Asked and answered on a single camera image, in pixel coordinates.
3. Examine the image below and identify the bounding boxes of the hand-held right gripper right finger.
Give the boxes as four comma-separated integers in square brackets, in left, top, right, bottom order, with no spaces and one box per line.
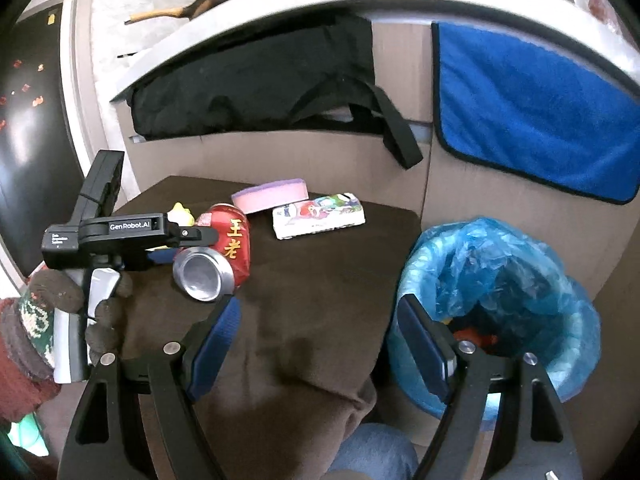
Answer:
[397,294,583,480]

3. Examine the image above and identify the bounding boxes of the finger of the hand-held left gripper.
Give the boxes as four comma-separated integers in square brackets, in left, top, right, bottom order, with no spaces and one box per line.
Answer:
[167,224,221,252]
[145,247,182,267]

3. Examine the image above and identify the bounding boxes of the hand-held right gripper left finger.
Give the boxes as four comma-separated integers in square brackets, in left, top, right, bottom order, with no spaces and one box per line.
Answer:
[57,295,243,480]

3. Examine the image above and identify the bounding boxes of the red drink can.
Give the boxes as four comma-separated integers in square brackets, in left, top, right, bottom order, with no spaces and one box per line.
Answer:
[172,202,252,303]

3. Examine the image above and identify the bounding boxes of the bin with blue bag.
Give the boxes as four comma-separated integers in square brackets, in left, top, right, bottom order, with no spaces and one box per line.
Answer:
[386,216,602,422]

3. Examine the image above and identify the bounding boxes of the person's left forearm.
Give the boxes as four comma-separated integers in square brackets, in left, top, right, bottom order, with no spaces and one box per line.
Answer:
[0,360,60,428]

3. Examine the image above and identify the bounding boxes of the person's left hand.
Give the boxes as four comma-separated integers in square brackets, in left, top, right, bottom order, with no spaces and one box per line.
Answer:
[0,267,134,380]

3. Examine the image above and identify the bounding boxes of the orange red wrapper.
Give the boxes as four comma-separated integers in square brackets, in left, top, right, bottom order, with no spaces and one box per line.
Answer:
[451,321,500,350]

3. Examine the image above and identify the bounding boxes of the pink purple sponge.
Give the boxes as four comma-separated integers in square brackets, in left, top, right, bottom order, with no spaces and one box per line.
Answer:
[231,178,309,215]

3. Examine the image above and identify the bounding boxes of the brown table cloth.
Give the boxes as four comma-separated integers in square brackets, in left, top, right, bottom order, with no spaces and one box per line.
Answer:
[114,175,424,480]

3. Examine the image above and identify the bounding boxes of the person's leg in jeans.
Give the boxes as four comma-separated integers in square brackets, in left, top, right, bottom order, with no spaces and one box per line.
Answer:
[324,421,420,480]

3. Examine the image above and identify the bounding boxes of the colourful white tissue packet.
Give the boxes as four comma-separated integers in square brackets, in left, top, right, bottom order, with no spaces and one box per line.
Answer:
[272,191,367,240]

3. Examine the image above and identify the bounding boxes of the black glossy panel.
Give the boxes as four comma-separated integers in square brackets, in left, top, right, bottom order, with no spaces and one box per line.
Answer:
[0,2,87,277]

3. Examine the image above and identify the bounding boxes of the black bag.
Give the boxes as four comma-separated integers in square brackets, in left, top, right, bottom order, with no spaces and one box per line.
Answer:
[124,14,426,171]

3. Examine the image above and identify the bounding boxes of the teal plastic object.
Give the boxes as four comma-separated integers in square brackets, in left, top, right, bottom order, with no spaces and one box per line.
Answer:
[9,407,50,457]

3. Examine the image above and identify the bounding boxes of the black frying pan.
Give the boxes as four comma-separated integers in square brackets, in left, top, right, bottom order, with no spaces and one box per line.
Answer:
[124,0,262,27]

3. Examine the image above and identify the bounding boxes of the blue towel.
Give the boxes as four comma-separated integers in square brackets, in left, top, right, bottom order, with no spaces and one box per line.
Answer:
[431,20,640,206]

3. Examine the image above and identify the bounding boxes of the grey curved counter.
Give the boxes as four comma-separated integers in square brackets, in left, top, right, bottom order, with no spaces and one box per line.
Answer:
[70,0,640,111]

